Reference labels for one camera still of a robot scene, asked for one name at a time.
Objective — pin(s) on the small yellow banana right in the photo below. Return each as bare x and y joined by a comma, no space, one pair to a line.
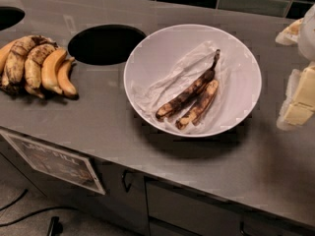
63,77

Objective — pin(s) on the yellow banana far left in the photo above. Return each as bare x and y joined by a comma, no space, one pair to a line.
4,52

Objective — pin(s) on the spotted yellow-brown banana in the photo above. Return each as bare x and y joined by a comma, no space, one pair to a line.
33,66

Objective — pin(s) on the grey drawer front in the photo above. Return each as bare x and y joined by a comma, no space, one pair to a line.
187,212

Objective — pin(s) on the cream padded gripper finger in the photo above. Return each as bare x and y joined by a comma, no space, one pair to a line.
299,104
289,36

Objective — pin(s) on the white round bowl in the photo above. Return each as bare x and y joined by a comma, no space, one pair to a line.
164,47

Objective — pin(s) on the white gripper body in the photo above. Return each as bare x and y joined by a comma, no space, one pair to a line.
308,36

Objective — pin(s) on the spotted brown banana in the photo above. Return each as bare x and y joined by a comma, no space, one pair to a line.
14,66

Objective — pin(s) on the white paper liner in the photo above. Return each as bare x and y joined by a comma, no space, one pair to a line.
149,90

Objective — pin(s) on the framed landfill sign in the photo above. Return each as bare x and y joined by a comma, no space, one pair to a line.
56,162

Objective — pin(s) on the black cabinet handle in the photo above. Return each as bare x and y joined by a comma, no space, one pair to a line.
126,184

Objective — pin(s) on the blackened banana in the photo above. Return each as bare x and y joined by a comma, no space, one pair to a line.
181,100
197,110

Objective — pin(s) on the black object on floor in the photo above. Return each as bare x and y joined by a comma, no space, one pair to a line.
55,227

